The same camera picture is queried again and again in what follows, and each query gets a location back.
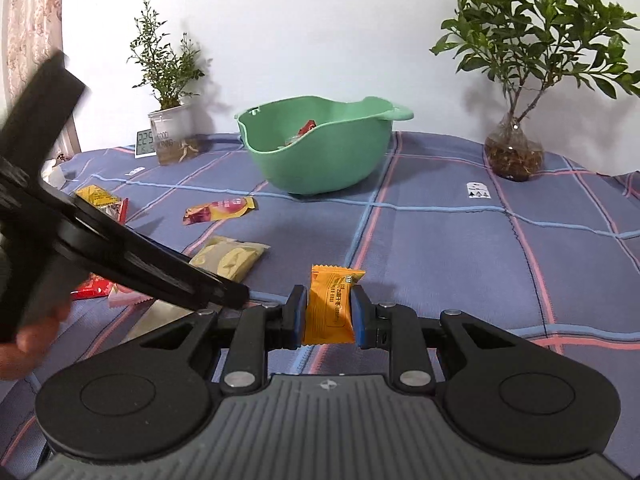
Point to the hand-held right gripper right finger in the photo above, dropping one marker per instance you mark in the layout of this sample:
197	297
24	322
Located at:
357	317

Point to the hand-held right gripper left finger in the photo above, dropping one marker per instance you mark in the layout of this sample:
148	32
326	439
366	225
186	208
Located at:
298	315

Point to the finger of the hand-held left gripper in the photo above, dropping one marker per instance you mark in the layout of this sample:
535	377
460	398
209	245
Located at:
165	260
145	280

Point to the orange snack packet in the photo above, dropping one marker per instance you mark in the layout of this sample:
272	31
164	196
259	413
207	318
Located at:
330	305

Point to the green plastic bowl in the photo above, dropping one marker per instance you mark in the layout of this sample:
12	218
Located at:
325	160

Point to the person's left hand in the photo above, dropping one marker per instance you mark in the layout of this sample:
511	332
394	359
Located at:
25	355

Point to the pink snack packet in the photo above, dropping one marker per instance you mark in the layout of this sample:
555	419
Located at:
127	299

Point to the flat red snack packet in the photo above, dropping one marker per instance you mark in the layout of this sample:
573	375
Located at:
95	287

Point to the pale yellow snack packet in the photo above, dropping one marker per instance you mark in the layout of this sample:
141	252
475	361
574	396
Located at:
227	257

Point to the white crumpled paper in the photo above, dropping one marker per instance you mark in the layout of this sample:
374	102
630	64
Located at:
54	175

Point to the clear red-edged snack packet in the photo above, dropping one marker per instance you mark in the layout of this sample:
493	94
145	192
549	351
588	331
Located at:
114	211

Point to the red and yellow snack packet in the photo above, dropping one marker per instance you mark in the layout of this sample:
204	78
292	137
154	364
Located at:
220	210

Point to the patterned pink curtain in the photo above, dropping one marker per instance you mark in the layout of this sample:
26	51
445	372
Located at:
30	20

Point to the blue checked cloth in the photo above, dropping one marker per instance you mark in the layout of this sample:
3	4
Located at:
450	260

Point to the white digital clock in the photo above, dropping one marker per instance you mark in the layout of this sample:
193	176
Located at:
145	142

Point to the feathery plant in white pot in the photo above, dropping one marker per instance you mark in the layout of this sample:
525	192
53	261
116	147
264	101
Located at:
170	135

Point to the leafy plant in glass vase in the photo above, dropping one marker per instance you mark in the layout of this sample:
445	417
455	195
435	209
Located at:
512	157

